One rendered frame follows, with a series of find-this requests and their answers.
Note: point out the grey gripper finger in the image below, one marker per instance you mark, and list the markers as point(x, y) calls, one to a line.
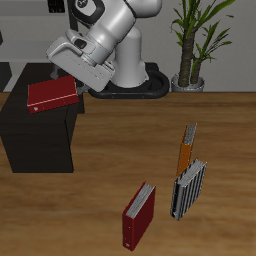
point(54, 72)
point(82, 88)

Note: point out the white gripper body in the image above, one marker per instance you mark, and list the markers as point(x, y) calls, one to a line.
point(80, 66)

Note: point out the red book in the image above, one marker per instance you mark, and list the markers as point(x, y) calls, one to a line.
point(51, 94)
point(140, 216)

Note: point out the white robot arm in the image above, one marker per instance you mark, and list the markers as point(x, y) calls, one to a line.
point(125, 50)

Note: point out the orange book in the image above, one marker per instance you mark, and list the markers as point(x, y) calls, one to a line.
point(185, 156)

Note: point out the black and white striped book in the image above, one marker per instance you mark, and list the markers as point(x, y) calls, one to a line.
point(188, 190)

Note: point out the dark brown desk caddy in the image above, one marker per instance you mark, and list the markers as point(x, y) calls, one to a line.
point(36, 140)

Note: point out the pot plant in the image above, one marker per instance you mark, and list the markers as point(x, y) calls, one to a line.
point(187, 50)

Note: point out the black wall panel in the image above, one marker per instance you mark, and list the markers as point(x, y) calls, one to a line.
point(56, 5)

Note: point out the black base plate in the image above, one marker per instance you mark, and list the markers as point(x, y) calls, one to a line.
point(156, 85)

